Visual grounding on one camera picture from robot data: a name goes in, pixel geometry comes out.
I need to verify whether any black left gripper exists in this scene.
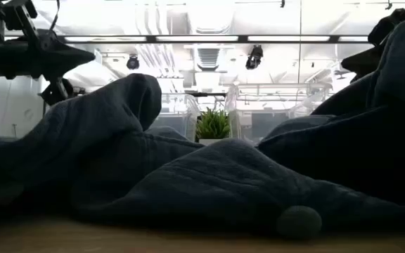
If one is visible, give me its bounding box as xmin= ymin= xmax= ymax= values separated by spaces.
xmin=30 ymin=30 xmax=96 ymax=80

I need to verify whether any dark blue pompom hat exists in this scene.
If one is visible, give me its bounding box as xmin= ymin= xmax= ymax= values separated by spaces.
xmin=0 ymin=72 xmax=204 ymax=226

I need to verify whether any dark grey towel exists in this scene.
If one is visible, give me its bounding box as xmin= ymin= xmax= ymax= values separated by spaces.
xmin=72 ymin=138 xmax=405 ymax=240

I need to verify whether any thin vertical hanging rod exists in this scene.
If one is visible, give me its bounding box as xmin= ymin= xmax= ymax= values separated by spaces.
xmin=297 ymin=0 xmax=303 ymax=84

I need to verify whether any black ceiling spot lamp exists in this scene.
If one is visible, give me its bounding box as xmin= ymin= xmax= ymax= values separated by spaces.
xmin=245 ymin=44 xmax=264 ymax=70
xmin=126 ymin=54 xmax=141 ymax=70

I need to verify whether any clear plastic bin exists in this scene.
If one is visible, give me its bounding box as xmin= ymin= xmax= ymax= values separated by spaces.
xmin=225 ymin=82 xmax=334 ymax=144
xmin=149 ymin=93 xmax=202 ymax=142

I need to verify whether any long ceiling light strip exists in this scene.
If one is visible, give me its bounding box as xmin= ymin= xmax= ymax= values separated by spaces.
xmin=4 ymin=34 xmax=369 ymax=44

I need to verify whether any ceiling air vent grille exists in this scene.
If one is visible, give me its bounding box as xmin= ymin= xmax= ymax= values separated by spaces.
xmin=195 ymin=47 xmax=221 ymax=72

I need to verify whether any small green potted plant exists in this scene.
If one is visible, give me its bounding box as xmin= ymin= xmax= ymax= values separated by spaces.
xmin=194 ymin=107 xmax=232 ymax=146

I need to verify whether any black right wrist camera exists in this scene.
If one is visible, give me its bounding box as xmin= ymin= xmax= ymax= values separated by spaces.
xmin=367 ymin=6 xmax=405 ymax=47

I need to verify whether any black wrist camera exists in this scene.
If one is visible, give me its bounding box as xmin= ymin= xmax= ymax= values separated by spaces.
xmin=367 ymin=6 xmax=405 ymax=47
xmin=0 ymin=0 xmax=39 ymax=34

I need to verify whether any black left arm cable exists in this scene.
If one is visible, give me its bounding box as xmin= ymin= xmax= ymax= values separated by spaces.
xmin=49 ymin=0 xmax=62 ymax=32

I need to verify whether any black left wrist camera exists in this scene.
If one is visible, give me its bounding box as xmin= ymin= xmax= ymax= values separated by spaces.
xmin=0 ymin=0 xmax=39 ymax=34

